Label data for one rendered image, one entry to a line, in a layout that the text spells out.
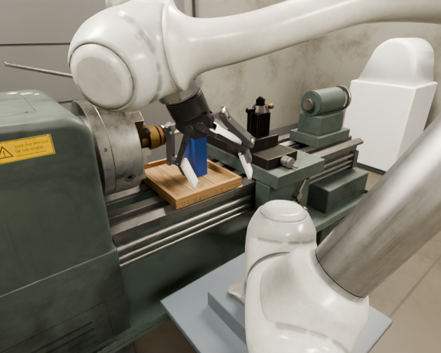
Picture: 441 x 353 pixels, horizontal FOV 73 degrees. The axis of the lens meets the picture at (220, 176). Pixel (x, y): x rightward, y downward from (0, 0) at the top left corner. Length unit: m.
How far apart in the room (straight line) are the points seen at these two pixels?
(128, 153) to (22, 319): 0.50
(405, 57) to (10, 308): 3.44
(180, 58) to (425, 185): 0.33
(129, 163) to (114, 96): 0.61
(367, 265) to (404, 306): 1.69
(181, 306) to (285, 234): 0.40
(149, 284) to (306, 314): 0.86
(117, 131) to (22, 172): 0.29
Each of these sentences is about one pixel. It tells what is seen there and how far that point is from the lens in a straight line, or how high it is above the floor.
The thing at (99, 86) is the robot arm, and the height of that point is 1.37.
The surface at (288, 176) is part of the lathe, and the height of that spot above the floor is 0.91.
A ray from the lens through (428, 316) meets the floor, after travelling 2.17.
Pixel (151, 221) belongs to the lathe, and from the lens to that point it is 1.05.
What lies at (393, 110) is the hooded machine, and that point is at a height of 0.72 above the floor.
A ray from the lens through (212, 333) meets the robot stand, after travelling 0.84.
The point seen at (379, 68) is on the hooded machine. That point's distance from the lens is 3.64.
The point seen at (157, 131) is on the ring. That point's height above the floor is 1.11.
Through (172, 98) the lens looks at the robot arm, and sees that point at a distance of 0.55.
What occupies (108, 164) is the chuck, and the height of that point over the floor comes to 1.08.
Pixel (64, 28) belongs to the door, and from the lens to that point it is 2.93.
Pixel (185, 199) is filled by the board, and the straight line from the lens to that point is 1.07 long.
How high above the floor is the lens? 1.42
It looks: 26 degrees down
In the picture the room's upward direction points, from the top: straight up
